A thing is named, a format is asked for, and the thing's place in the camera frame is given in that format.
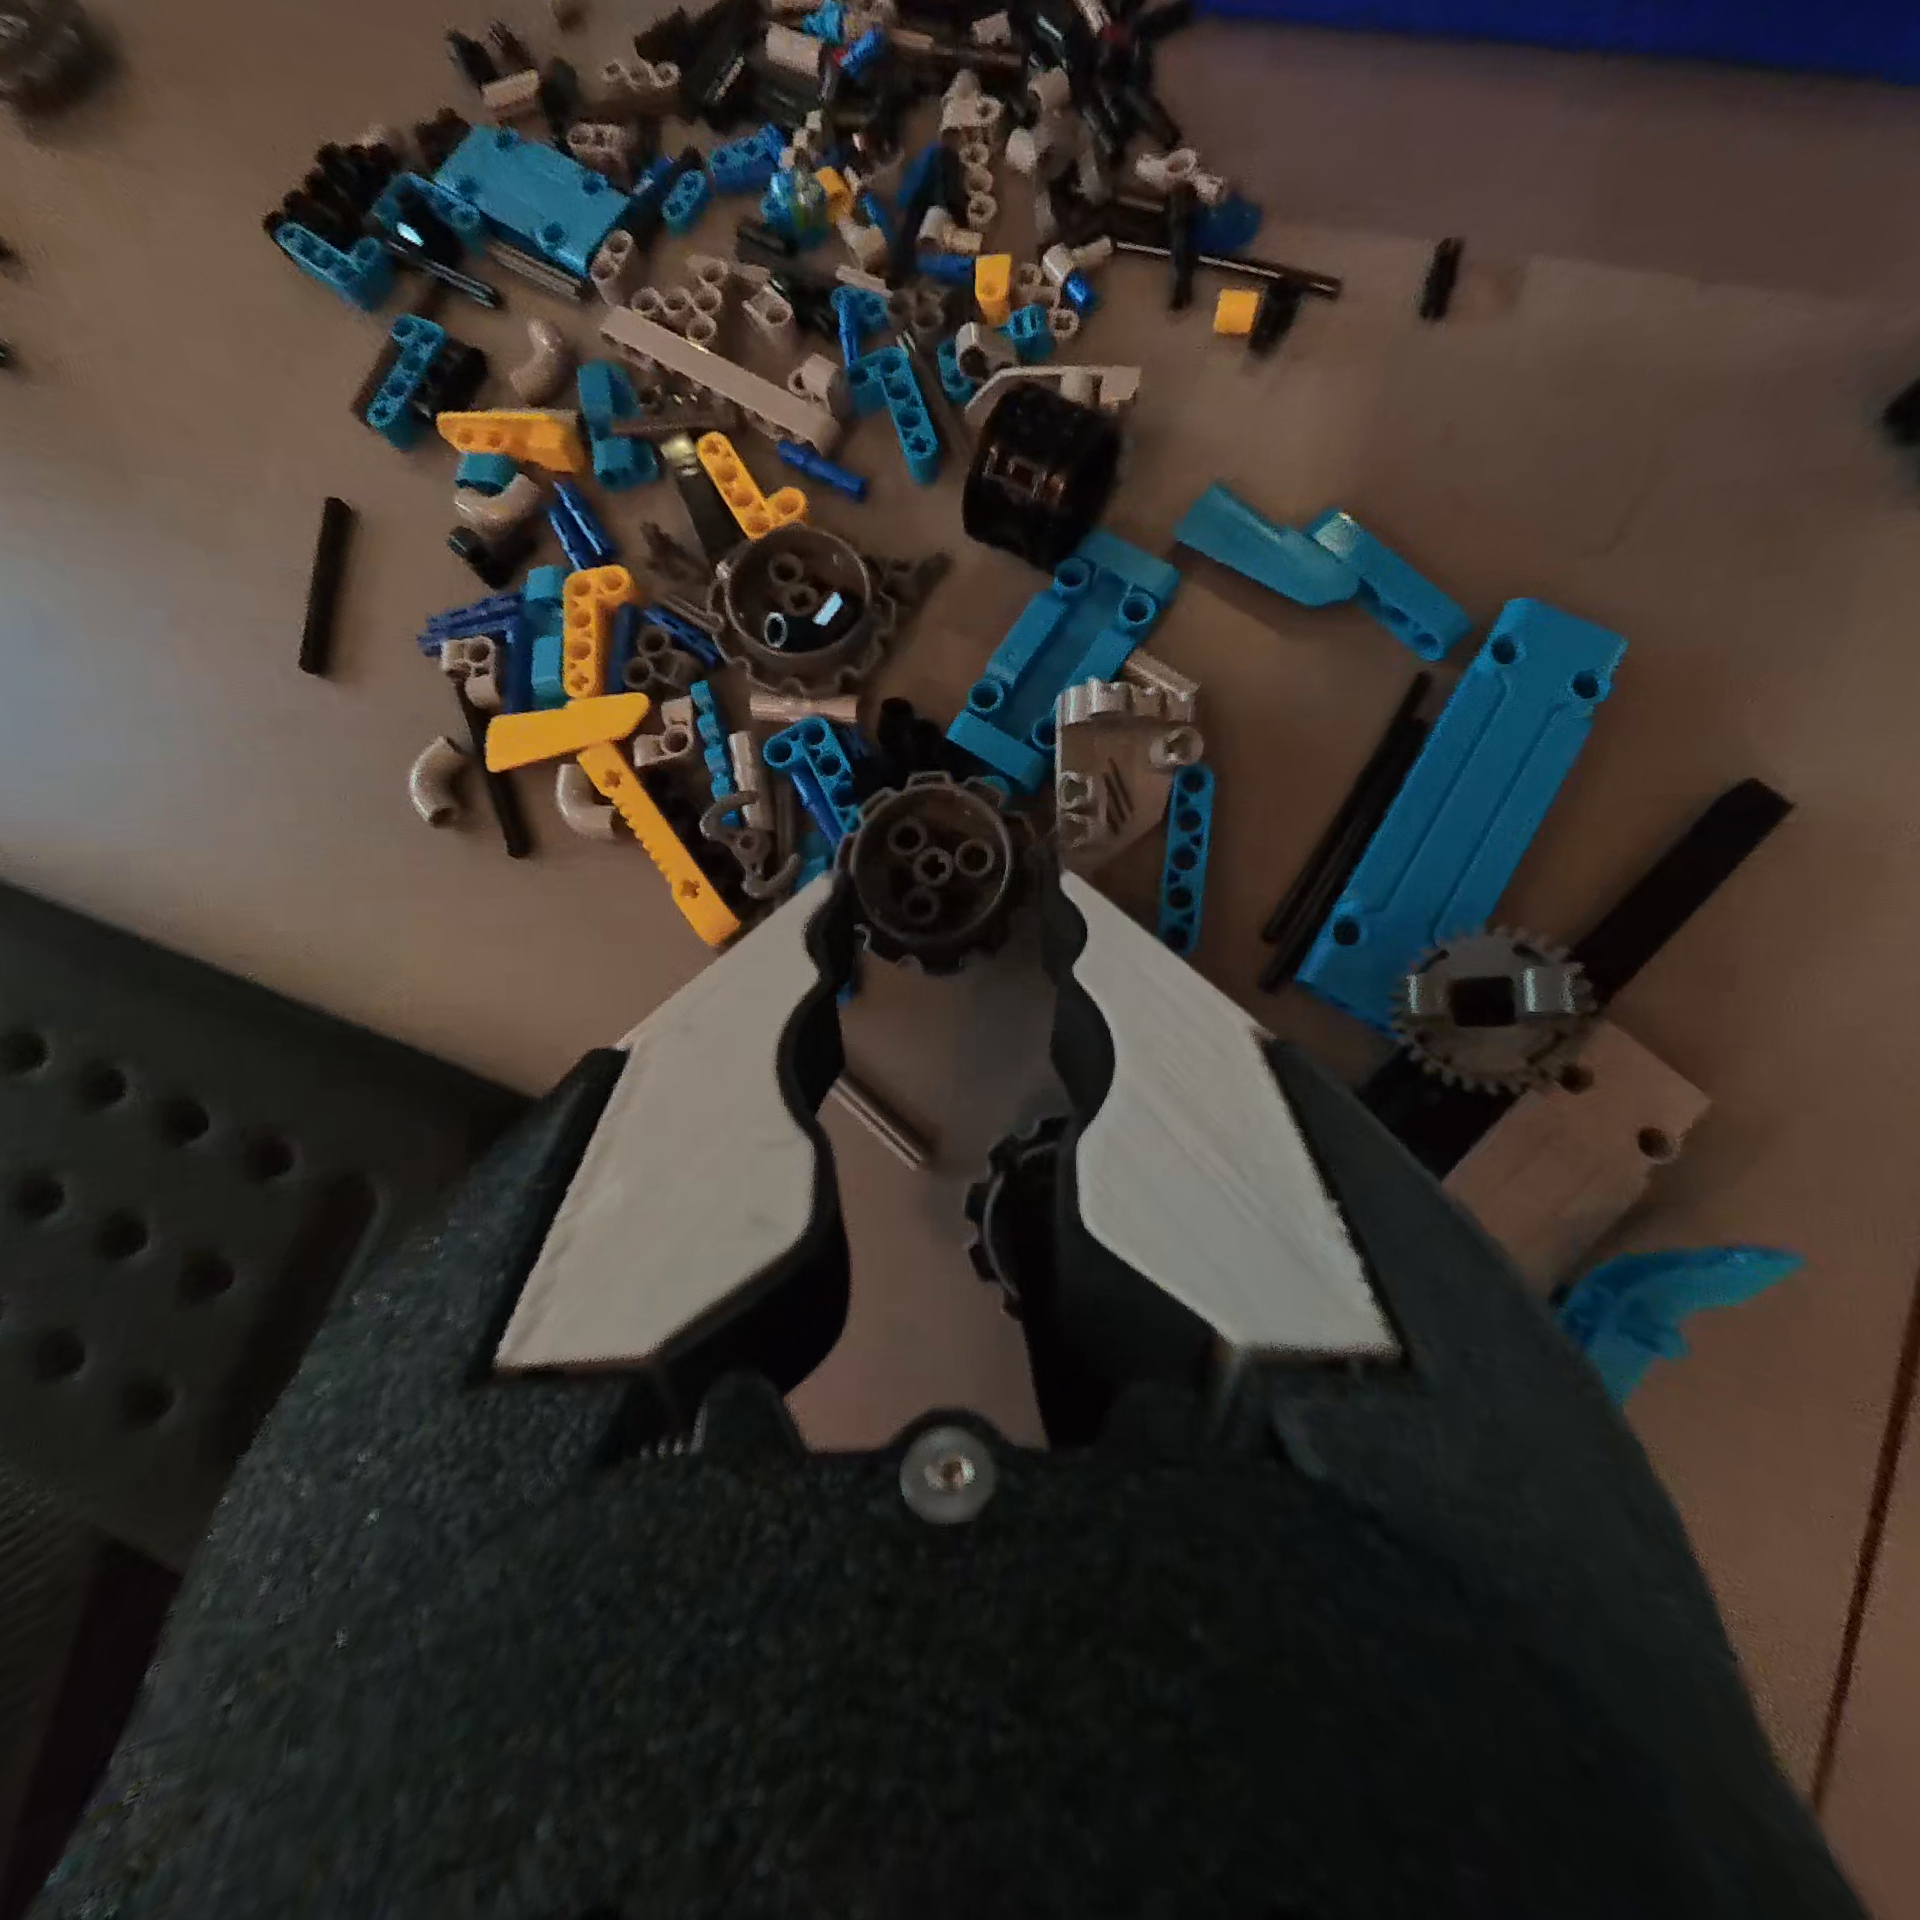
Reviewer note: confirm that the long black beam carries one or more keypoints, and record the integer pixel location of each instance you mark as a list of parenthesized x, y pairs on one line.
[(1695, 869)]

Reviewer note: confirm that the grey gear wheel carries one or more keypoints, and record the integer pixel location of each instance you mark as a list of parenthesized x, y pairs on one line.
[(1484, 1002)]

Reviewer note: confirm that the clear blue curved piece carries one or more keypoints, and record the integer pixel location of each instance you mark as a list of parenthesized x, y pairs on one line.
[(1665, 1299)]

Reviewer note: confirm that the grey desk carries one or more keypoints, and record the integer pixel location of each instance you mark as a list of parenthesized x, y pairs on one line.
[(1576, 375)]

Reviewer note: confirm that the black toothed tyre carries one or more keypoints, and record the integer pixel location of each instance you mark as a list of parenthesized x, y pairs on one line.
[(1014, 1215)]

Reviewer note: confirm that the long blue panel piece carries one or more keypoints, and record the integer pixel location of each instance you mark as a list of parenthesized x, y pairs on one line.
[(1464, 809)]

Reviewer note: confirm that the black perforated chair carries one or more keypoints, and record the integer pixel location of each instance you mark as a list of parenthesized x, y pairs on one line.
[(150, 1200)]

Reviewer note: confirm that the black axle rod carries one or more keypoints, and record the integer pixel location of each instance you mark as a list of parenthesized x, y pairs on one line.
[(326, 586)]

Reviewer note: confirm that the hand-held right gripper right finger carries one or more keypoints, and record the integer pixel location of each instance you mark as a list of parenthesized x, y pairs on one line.
[(1230, 1185)]

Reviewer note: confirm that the pile of small building pieces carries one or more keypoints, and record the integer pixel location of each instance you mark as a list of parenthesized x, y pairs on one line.
[(721, 375)]

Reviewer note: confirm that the blue bin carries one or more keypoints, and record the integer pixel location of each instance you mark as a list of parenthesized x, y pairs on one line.
[(1576, 23)]

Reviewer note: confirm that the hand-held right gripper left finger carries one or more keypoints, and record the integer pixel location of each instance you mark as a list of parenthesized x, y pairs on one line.
[(675, 1200)]

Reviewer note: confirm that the dark grey toothed wheel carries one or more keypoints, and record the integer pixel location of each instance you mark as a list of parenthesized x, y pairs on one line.
[(939, 869)]

